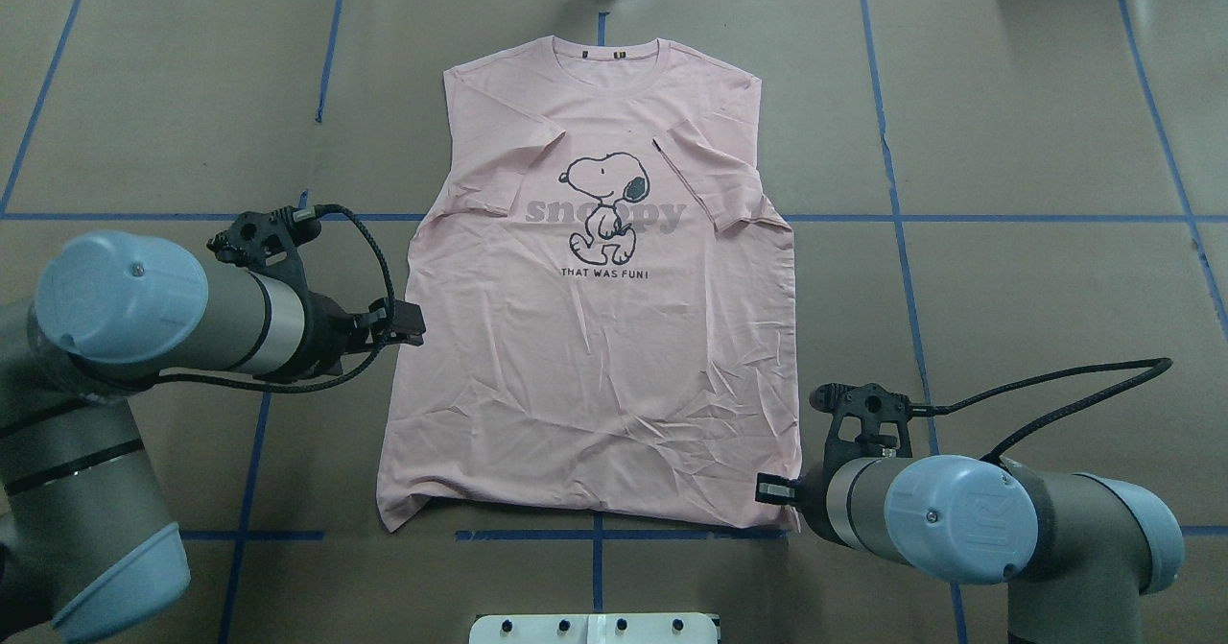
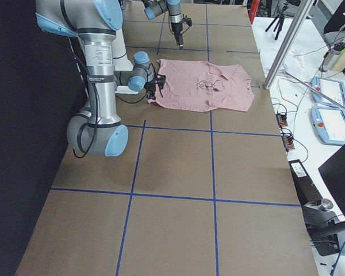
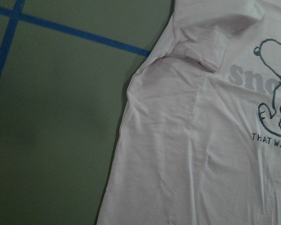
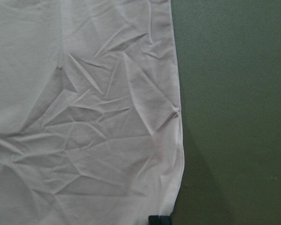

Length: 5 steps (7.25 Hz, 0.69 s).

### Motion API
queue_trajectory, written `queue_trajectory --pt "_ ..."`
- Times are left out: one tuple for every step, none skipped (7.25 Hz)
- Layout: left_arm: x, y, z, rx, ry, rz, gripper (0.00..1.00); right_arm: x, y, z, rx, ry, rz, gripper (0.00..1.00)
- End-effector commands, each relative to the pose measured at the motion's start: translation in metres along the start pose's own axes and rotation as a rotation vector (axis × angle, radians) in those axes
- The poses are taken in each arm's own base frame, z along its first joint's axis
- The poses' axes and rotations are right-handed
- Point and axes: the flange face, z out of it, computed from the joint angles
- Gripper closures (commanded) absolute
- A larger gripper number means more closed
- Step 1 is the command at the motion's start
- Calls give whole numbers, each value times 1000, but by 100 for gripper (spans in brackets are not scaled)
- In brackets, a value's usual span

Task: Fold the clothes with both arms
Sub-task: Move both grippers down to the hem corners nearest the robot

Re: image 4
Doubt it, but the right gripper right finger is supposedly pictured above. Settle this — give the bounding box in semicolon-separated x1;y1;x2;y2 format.
160;216;171;225

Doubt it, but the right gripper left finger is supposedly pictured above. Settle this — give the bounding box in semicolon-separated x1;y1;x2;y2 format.
148;216;160;225

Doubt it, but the pink Snoopy t-shirt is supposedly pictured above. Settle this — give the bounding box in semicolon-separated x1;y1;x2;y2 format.
0;0;185;225

